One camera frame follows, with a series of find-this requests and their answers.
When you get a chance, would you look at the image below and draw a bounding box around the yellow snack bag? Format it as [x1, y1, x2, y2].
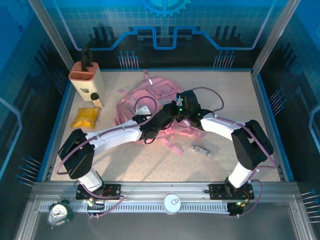
[70, 106, 101, 129]

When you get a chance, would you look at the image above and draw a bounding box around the green alarm clock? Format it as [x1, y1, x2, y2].
[46, 199, 75, 230]

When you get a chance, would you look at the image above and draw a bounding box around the slotted grey cable duct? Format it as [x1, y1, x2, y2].
[39, 201, 231, 214]

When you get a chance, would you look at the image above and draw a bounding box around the small item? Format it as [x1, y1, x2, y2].
[191, 143, 216, 160]

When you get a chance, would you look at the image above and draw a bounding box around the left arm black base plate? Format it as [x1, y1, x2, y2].
[75, 183, 122, 200]

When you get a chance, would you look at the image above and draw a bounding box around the black knife handle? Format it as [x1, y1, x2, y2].
[80, 46, 94, 72]

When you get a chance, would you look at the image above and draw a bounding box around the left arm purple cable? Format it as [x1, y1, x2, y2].
[56, 95, 158, 220]

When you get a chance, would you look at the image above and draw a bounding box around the small bottle black cap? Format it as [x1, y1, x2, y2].
[90, 92, 104, 109]

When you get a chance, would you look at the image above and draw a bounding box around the aluminium frame beam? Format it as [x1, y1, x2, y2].
[32, 181, 298, 201]

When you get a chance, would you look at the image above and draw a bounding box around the pink student backpack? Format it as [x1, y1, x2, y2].
[113, 69, 208, 156]

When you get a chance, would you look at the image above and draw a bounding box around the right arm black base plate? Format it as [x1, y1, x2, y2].
[208, 183, 255, 200]

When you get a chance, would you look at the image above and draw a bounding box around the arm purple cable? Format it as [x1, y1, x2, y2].
[56, 95, 158, 220]
[191, 86, 280, 218]

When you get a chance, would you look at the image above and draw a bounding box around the small circuit board with LED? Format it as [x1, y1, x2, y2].
[229, 198, 251, 211]
[86, 196, 106, 212]

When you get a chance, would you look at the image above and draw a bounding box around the aluminium frame post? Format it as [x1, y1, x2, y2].
[251, 0, 302, 76]
[26, 0, 76, 73]

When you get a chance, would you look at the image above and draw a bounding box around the beige knife block orange top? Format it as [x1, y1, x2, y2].
[68, 61, 106, 103]

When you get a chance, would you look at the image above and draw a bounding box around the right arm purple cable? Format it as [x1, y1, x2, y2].
[191, 86, 280, 218]

